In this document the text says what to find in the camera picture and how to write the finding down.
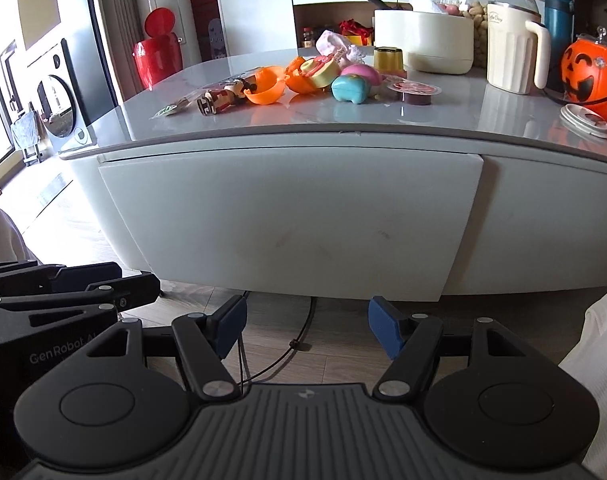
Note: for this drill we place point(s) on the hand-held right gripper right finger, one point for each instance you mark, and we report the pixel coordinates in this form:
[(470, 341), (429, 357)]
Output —
[(386, 327)]

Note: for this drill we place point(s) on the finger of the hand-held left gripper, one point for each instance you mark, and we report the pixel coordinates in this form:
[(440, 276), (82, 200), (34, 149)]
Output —
[(83, 276), (133, 290)]

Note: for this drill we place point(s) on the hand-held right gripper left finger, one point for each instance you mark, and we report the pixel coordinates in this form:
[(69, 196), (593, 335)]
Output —
[(228, 327)]

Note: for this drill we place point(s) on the jelly cup with red lid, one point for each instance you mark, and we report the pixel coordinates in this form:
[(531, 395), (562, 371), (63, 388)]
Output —
[(413, 92)]

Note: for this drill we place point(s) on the orange capsule half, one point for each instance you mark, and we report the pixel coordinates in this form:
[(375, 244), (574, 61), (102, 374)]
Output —
[(296, 80), (266, 92)]

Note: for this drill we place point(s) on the small rack with cloth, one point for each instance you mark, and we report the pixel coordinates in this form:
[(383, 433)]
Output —
[(26, 135)]

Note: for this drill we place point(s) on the front-loading washing machine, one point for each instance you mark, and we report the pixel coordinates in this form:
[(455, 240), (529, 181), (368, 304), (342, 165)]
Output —
[(58, 100)]

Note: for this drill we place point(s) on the white table body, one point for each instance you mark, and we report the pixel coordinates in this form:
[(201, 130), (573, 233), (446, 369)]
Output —
[(533, 220)]

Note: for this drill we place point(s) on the green packet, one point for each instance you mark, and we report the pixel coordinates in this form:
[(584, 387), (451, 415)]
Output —
[(172, 107)]

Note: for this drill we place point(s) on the toy figurine in clear wrapper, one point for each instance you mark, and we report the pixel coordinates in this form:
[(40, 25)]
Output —
[(221, 100)]

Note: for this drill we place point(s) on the red trash bin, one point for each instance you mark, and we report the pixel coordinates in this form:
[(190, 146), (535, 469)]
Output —
[(156, 60)]

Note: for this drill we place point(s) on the teal heart-shaped case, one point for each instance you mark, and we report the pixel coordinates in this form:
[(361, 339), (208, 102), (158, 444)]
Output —
[(351, 90)]

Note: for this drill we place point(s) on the pink egg toy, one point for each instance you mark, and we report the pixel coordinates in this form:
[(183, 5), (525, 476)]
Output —
[(366, 72)]

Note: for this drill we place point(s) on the beige curtain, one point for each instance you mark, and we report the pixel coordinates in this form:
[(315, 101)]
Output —
[(123, 20)]

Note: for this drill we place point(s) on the yellow pink round toy case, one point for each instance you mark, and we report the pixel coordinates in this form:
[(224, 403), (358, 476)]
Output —
[(321, 71)]

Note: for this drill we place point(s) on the purple patterned object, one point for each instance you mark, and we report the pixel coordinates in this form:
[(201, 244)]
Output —
[(216, 37)]

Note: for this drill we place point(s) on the yellow jelly cup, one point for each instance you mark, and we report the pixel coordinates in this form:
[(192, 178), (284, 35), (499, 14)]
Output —
[(387, 58)]

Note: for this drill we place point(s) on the white cup lid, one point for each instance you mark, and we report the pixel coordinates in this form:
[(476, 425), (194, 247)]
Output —
[(581, 120)]

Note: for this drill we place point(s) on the white oval box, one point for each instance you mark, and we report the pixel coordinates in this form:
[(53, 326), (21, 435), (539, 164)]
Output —
[(423, 42)]

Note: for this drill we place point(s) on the crumpled clear plastic wrapper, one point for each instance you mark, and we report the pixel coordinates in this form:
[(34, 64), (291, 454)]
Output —
[(333, 42)]

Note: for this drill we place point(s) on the red yellow package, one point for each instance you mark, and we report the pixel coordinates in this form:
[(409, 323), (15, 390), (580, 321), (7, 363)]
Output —
[(356, 30)]

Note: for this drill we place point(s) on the orange pumpkin bucket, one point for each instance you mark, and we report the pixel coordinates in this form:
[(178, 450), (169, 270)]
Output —
[(596, 80)]

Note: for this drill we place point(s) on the teal bottle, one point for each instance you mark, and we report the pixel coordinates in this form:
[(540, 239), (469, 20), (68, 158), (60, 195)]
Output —
[(558, 15)]

